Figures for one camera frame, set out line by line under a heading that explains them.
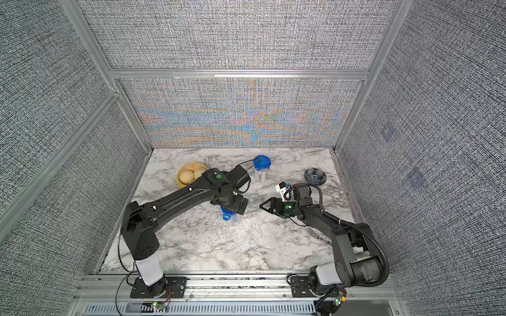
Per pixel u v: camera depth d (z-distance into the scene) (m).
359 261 0.43
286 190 0.82
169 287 0.73
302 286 0.73
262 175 0.98
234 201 0.72
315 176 1.04
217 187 0.56
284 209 0.78
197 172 1.03
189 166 1.07
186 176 0.98
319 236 0.86
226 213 0.78
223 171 0.64
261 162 0.98
